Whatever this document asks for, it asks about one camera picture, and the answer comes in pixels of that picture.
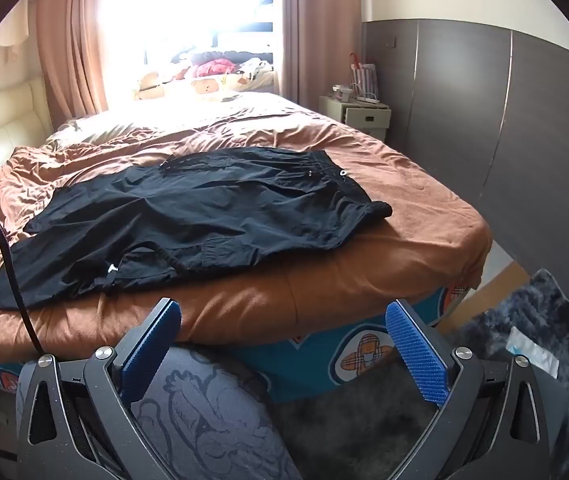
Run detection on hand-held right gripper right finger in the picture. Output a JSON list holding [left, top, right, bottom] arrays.
[[385, 299, 550, 480]]

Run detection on black cable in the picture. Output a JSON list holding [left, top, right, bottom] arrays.
[[0, 189, 45, 358]]

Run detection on cream nightstand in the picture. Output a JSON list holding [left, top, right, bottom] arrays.
[[318, 95, 392, 136]]

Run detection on clear plastic packet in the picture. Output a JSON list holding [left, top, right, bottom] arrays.
[[507, 326, 560, 378]]

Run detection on pink curtain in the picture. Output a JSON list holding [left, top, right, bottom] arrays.
[[273, 0, 307, 106], [34, 0, 130, 128]]

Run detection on brown blanket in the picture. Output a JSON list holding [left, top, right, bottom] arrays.
[[0, 91, 494, 363]]

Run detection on pink plush toy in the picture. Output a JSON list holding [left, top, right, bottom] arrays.
[[194, 59, 238, 78]]

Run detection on person's grey printed trouser leg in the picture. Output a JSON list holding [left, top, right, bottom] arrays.
[[132, 345, 305, 480]]

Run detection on dark grey wardrobe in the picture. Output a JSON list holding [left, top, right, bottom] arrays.
[[361, 19, 569, 286]]

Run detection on bear print cushion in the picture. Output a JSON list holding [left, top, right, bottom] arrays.
[[190, 77, 229, 97]]

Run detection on black pants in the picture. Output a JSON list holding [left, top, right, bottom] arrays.
[[0, 147, 394, 310]]

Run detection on beige plush bear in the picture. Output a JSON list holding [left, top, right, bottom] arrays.
[[134, 72, 165, 101]]

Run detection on window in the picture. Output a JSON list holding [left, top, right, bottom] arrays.
[[99, 0, 285, 68]]

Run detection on cream pillows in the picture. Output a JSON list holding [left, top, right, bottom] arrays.
[[47, 110, 132, 147]]

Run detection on grey shaggy rug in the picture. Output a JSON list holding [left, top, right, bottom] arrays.
[[274, 269, 569, 480]]

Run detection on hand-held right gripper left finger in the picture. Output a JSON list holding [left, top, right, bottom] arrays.
[[17, 299, 182, 480]]

